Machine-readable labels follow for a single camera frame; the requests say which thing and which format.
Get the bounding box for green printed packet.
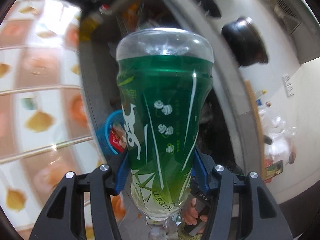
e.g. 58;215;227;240
264;161;284;181

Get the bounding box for crumpled clear plastic bags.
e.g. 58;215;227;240
260;119;298;166

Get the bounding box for yellow oil bottle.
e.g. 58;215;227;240
81;12;104;41

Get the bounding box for white wall socket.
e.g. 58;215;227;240
282;74;294;97

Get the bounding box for person's right hand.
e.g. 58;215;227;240
184;197;208;227

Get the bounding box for red snack packet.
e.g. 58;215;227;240
109;122;128;153

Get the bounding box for black cooking pot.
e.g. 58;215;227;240
221;16;269;67

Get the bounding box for black wok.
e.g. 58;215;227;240
197;0;222;18

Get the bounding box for green plastic bottle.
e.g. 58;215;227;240
115;27;215;222

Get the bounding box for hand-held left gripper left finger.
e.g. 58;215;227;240
29;152;130;240

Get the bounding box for metal range hood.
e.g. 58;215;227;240
270;0;303;34

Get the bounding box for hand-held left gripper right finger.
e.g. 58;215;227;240
192;146;294;240

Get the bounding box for blue plastic bin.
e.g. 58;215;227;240
96;110;129;156

